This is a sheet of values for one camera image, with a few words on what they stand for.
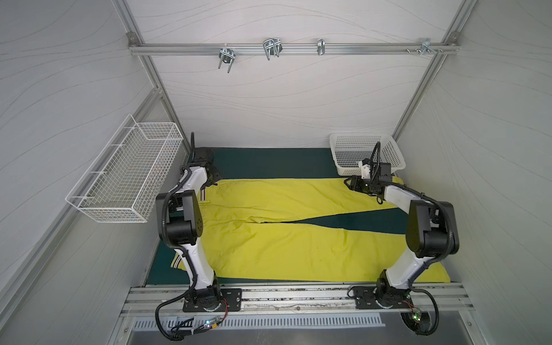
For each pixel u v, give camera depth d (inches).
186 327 28.1
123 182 27.0
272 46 30.2
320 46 30.6
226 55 31.1
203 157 30.5
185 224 20.2
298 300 29.5
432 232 19.1
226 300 28.8
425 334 26.6
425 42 30.1
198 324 27.4
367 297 28.8
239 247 33.7
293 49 30.9
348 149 43.7
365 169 34.8
